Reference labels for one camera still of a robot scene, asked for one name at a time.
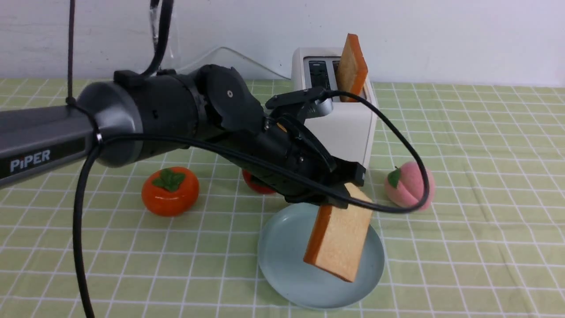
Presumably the red apple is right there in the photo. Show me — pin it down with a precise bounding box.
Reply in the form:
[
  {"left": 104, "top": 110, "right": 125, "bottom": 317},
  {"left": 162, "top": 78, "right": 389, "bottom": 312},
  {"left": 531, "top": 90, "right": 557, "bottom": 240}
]
[{"left": 242, "top": 170, "right": 276, "bottom": 195}]

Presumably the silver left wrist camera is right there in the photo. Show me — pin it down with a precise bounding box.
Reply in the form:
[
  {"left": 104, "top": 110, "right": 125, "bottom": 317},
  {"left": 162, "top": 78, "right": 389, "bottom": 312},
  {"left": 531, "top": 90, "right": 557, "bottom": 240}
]
[{"left": 265, "top": 86, "right": 334, "bottom": 122}]

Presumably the orange persimmon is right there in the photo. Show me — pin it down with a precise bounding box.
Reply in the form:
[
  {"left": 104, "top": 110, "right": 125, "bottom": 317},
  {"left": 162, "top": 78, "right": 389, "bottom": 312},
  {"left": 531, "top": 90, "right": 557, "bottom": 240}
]
[{"left": 141, "top": 167, "right": 200, "bottom": 217}]

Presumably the toast slice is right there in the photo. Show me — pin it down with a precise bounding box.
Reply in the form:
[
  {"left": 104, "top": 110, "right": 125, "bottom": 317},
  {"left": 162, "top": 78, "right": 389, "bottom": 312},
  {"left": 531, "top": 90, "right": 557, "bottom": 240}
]
[
  {"left": 303, "top": 204, "right": 373, "bottom": 282},
  {"left": 335, "top": 34, "right": 369, "bottom": 96}
]

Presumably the light blue plate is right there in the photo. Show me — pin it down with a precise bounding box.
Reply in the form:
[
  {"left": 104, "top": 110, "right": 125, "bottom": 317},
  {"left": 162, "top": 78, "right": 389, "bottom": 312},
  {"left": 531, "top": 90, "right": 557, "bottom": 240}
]
[{"left": 257, "top": 203, "right": 386, "bottom": 310}]

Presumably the green checkered tablecloth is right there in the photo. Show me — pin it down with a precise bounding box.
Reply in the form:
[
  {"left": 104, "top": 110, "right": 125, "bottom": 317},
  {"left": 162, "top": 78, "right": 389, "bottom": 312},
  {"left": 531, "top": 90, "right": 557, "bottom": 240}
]
[{"left": 0, "top": 78, "right": 565, "bottom": 318}]

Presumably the white two-slot toaster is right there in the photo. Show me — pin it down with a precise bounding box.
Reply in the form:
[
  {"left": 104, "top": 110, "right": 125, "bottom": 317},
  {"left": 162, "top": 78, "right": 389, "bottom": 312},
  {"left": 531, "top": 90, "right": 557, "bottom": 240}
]
[{"left": 291, "top": 48, "right": 379, "bottom": 168}]

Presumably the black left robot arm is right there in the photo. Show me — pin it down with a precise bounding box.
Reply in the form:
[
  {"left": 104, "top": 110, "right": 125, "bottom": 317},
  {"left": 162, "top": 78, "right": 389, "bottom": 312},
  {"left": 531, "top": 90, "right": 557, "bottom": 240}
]
[{"left": 0, "top": 64, "right": 366, "bottom": 194}]

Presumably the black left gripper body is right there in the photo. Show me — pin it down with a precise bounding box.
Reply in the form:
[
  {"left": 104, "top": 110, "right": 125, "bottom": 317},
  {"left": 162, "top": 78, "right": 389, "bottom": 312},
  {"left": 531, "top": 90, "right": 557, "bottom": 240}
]
[{"left": 230, "top": 116, "right": 337, "bottom": 204}]

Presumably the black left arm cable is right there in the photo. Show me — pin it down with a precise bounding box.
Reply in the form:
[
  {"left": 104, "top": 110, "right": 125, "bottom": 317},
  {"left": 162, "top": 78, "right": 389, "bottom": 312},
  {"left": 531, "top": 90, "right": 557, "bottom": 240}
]
[{"left": 72, "top": 90, "right": 431, "bottom": 318}]

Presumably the white power cord with plug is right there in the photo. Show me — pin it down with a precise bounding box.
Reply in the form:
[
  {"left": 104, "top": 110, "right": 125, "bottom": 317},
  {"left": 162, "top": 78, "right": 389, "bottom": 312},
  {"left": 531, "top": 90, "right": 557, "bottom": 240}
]
[{"left": 177, "top": 46, "right": 292, "bottom": 81}]

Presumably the pink peach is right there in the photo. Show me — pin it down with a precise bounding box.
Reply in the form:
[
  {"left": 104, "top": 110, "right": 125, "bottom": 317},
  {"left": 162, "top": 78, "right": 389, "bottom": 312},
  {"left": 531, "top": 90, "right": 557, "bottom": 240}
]
[{"left": 384, "top": 161, "right": 424, "bottom": 208}]

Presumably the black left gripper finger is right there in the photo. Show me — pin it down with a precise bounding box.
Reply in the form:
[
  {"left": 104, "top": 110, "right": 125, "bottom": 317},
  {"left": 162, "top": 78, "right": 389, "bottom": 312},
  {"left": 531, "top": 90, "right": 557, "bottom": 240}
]
[{"left": 329, "top": 159, "right": 366, "bottom": 198}]

